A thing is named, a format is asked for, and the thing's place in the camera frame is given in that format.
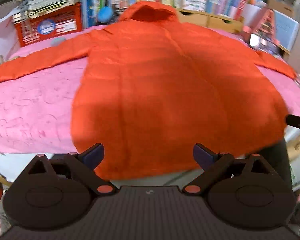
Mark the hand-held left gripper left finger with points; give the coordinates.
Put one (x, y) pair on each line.
(93, 155)

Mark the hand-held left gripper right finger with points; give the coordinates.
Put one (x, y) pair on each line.
(202, 156)

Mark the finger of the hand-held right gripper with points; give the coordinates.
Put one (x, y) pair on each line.
(298, 125)

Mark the orange puffer jacket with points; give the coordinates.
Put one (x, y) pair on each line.
(165, 80)

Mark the tan carton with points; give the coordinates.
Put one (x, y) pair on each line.
(296, 147)

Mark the blue framed sheet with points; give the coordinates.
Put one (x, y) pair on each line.
(286, 30)

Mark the pink rabbit print blanket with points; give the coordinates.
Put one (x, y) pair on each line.
(27, 105)

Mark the smartphone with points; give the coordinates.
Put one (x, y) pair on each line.
(258, 41)

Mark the pink triangular phone stand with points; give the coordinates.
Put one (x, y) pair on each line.
(267, 22)

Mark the brown cardboard box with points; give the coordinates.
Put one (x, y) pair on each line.
(280, 7)

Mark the white pen holder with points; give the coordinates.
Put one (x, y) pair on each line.
(248, 12)

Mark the small grey plush toy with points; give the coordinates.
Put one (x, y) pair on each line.
(58, 42)

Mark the red plastic crate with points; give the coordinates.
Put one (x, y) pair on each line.
(65, 22)

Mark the blue plush ball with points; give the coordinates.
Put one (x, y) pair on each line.
(104, 14)

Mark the white paper bag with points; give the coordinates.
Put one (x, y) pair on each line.
(2, 42)

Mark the row of tall blue books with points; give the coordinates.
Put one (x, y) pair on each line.
(90, 2)

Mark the white printed carton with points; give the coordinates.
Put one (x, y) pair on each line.
(193, 1)

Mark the grey pegboard panel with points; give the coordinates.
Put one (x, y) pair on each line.
(2, 11)

